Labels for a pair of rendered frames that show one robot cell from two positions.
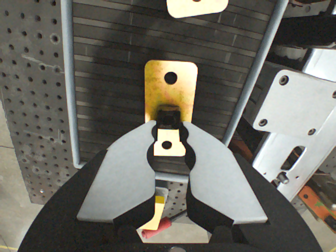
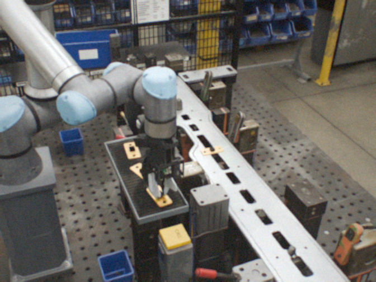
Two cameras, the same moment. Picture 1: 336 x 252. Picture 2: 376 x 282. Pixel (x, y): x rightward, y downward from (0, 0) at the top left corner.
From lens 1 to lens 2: 115 cm
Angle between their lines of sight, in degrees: 81
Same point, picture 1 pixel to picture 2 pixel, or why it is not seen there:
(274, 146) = (257, 239)
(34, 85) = not seen: outside the picture
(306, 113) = (214, 193)
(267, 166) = (271, 252)
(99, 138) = (142, 210)
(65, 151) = not seen: outside the picture
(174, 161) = (171, 206)
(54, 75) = not seen: outside the picture
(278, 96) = (197, 194)
